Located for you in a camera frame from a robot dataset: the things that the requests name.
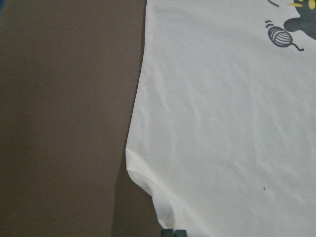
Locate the cream cat print t-shirt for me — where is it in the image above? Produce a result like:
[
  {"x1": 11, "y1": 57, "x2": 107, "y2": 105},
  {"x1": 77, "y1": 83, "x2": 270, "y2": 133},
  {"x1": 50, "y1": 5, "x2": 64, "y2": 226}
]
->
[{"x1": 126, "y1": 0, "x2": 316, "y2": 237}]

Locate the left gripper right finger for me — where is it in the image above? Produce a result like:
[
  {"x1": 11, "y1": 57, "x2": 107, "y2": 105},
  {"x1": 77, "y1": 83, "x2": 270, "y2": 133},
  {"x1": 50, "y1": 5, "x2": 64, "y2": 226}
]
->
[{"x1": 175, "y1": 230, "x2": 187, "y2": 237}]

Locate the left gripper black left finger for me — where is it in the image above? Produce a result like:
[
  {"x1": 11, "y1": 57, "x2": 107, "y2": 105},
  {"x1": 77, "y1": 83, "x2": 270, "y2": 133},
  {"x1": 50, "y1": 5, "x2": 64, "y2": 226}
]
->
[{"x1": 161, "y1": 229, "x2": 174, "y2": 237}]

